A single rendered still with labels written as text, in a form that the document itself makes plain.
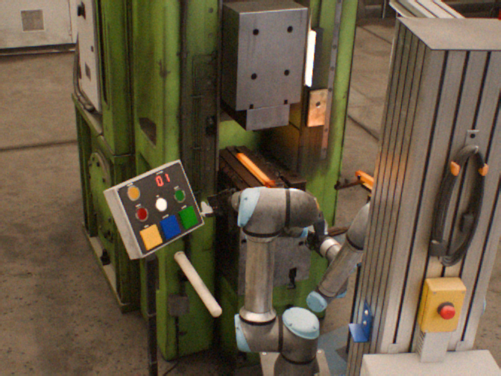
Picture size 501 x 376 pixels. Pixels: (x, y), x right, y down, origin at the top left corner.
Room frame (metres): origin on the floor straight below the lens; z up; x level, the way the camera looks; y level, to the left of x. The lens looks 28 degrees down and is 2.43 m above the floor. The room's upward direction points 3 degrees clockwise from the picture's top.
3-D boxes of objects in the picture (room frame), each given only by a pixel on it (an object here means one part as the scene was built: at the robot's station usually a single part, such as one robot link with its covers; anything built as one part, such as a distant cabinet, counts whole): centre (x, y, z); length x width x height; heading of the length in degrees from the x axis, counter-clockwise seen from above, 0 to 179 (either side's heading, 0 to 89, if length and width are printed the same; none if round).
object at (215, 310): (2.47, 0.21, 0.62); 0.44 x 0.05 x 0.05; 27
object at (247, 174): (2.89, 0.03, 0.96); 0.42 x 0.20 x 0.09; 27
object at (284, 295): (2.92, -0.01, 0.23); 0.55 x 0.37 x 0.47; 27
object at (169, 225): (2.30, 0.31, 1.01); 0.07 x 0.05 x 0.07; 142
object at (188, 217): (2.38, 0.24, 1.01); 0.07 x 0.05 x 0.07; 142
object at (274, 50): (2.91, 0.00, 1.56); 0.42 x 0.39 x 0.40; 27
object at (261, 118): (2.89, 0.03, 1.32); 0.42 x 0.20 x 0.10; 27
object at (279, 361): (1.73, -0.18, 0.87); 0.15 x 0.15 x 0.10
